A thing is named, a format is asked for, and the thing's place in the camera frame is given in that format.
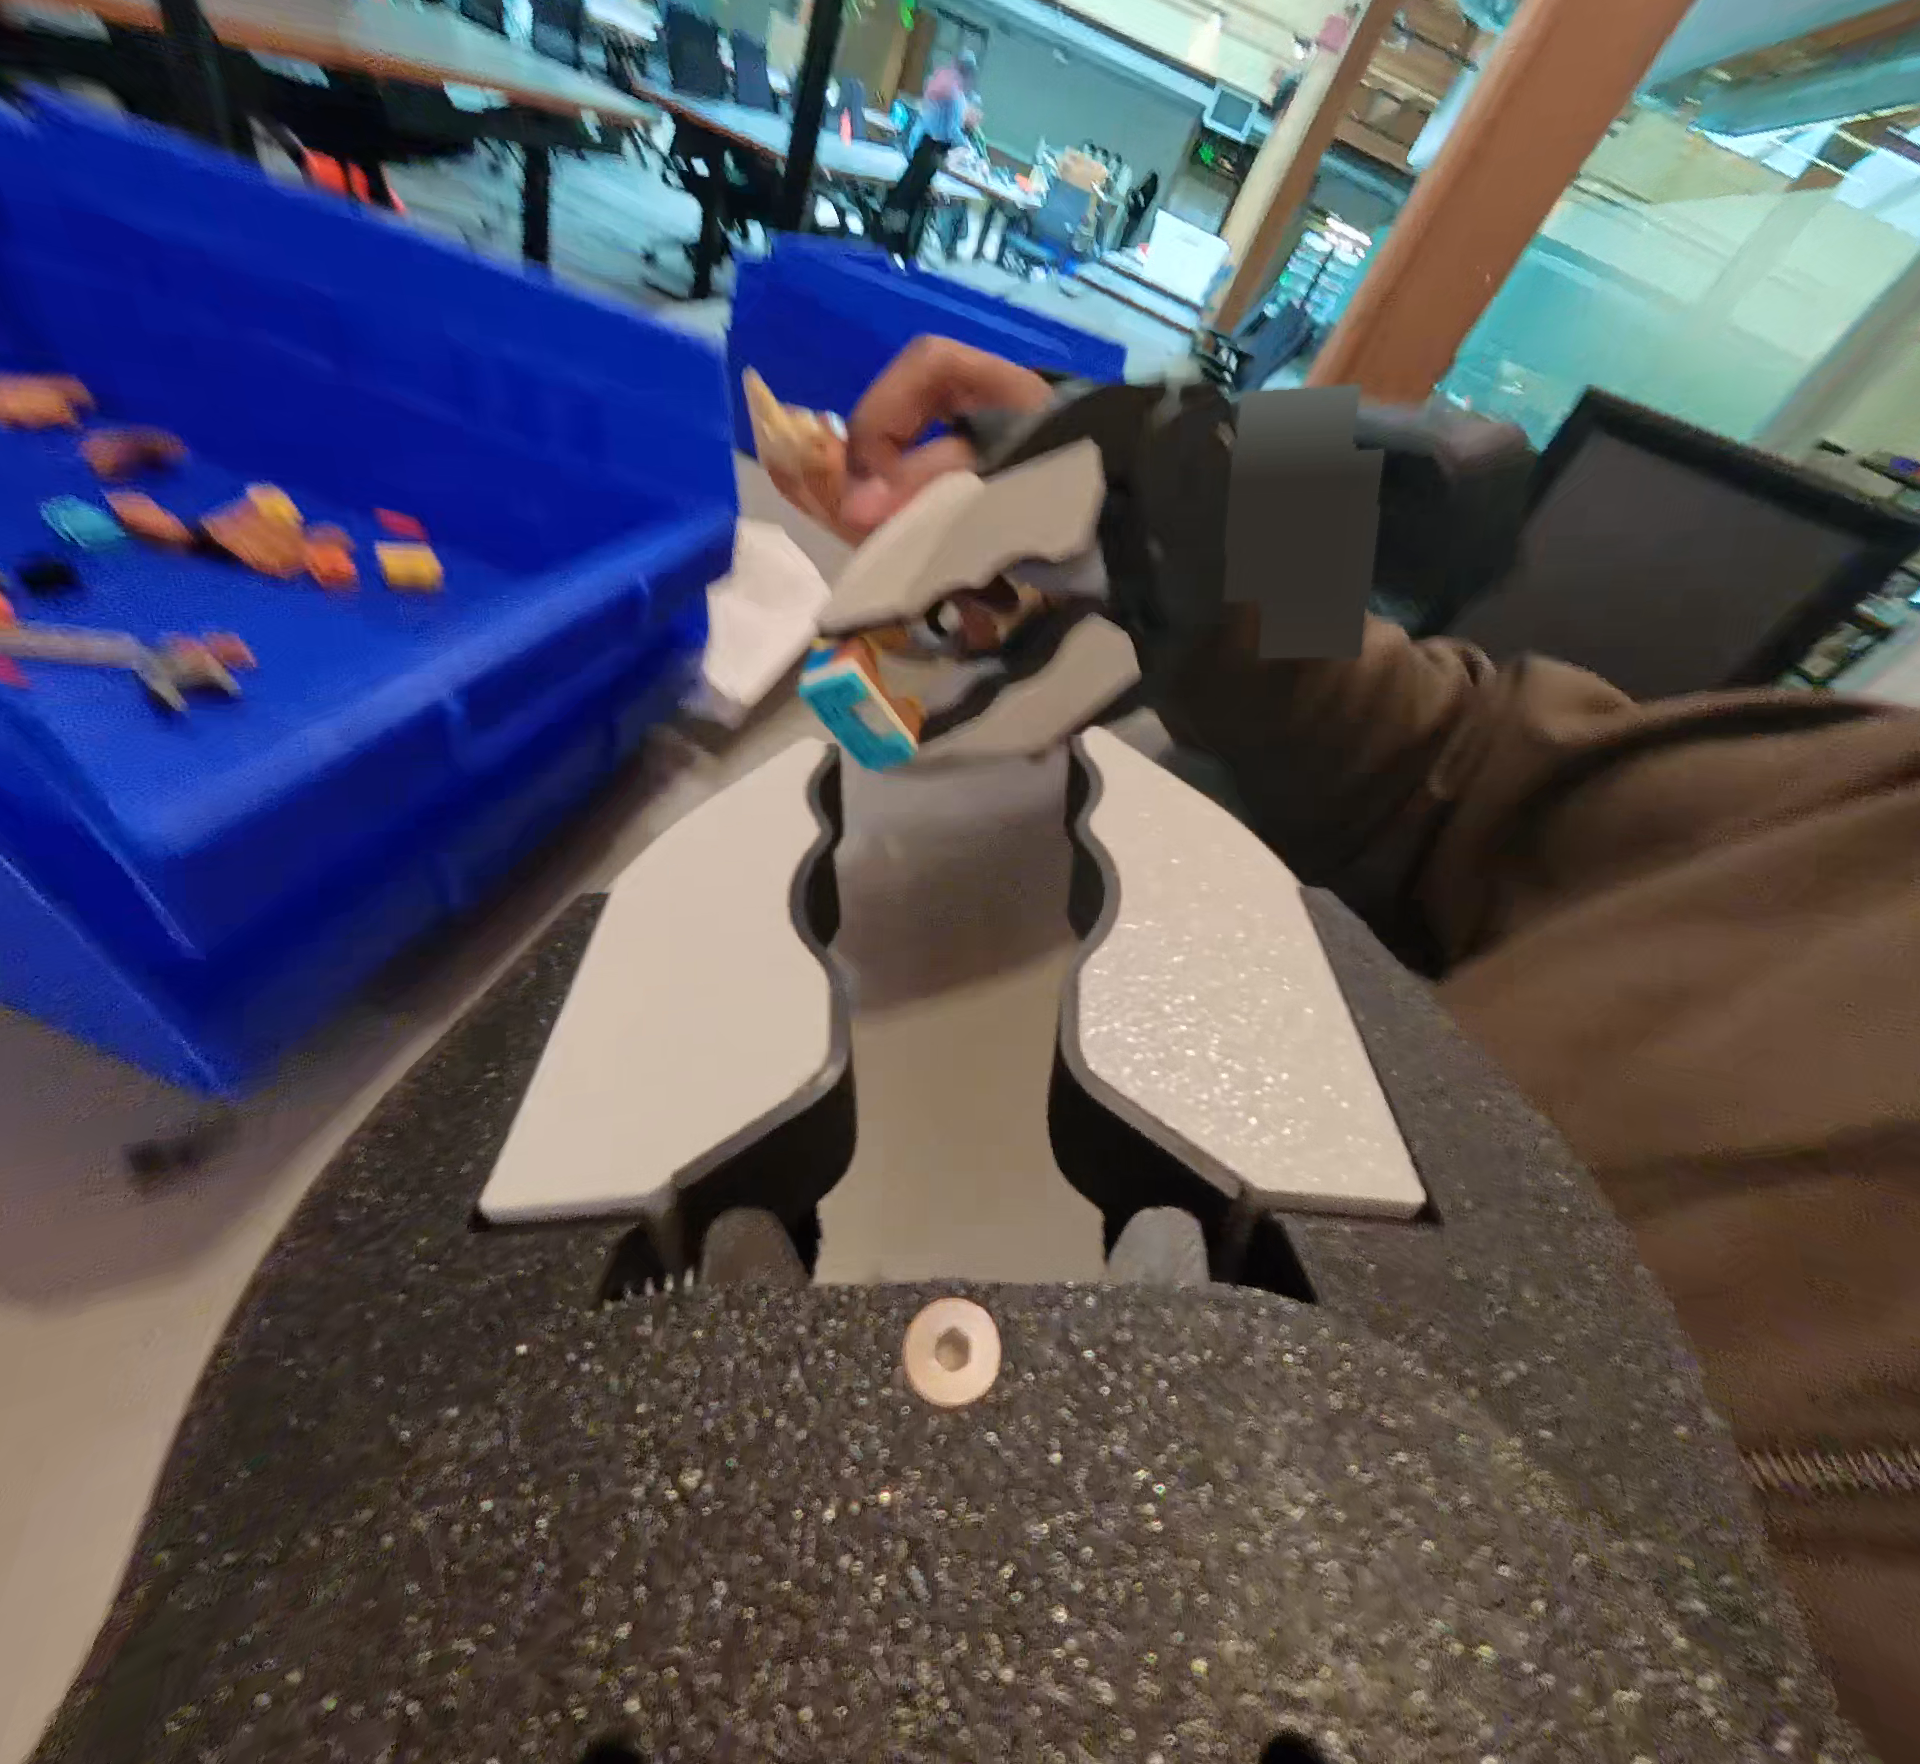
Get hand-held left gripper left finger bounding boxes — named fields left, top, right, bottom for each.
left=480, top=739, right=860, bottom=1271

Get slanted wooden beam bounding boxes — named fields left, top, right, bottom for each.
left=1209, top=0, right=1471, bottom=339

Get long wooden office table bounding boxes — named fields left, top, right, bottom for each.
left=631, top=86, right=1037, bottom=204
left=0, top=0, right=656, bottom=147

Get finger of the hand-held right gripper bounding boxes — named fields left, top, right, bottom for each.
left=817, top=445, right=1111, bottom=642
left=914, top=610, right=1147, bottom=762

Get small multicoloured toy brick block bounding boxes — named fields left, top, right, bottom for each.
left=796, top=630, right=932, bottom=772

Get toy bricks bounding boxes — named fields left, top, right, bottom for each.
left=0, top=370, right=453, bottom=717

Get person's right forearm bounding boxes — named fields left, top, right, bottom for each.
left=1155, top=610, right=1680, bottom=971

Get black metal post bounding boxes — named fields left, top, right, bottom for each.
left=782, top=0, right=878, bottom=236

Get large black screen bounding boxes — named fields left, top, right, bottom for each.
left=1448, top=386, right=1920, bottom=700

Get wooden pillar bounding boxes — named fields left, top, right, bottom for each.
left=1312, top=0, right=1803, bottom=408

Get brown toy brick model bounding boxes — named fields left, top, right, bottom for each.
left=738, top=370, right=857, bottom=529

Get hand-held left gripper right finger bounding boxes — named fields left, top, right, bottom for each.
left=1049, top=729, right=1427, bottom=1226

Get blue plastic bin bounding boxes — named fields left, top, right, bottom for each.
left=0, top=94, right=744, bottom=1097
left=727, top=233, right=1134, bottom=461

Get printed paper sheet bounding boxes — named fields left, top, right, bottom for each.
left=685, top=521, right=835, bottom=734

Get person's right hand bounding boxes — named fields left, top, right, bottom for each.
left=840, top=333, right=1056, bottom=542

